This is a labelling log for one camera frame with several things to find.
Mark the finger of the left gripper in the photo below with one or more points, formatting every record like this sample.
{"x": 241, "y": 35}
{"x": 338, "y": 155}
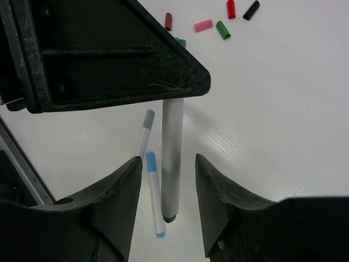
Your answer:
{"x": 80, "y": 55}

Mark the light blue cap pen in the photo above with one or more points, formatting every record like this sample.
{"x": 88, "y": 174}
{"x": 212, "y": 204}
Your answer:
{"x": 159, "y": 224}

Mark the black pen cap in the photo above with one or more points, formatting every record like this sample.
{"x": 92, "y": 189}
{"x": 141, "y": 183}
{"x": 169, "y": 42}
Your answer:
{"x": 251, "y": 10}

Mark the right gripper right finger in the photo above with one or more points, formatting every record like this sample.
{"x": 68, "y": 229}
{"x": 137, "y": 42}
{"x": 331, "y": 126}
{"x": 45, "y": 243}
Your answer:
{"x": 238, "y": 225}

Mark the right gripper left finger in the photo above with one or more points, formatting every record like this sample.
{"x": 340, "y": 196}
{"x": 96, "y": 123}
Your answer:
{"x": 93, "y": 224}

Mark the aluminium front rail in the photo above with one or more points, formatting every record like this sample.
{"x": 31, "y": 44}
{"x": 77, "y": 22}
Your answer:
{"x": 22, "y": 169}

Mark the grey cap pen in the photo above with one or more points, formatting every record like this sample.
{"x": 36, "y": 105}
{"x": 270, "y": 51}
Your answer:
{"x": 145, "y": 132}

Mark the dark red pen cap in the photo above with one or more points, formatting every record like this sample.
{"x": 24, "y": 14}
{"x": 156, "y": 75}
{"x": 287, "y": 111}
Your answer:
{"x": 168, "y": 21}

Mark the pink pen cap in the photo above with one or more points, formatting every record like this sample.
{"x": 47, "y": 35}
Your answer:
{"x": 203, "y": 25}

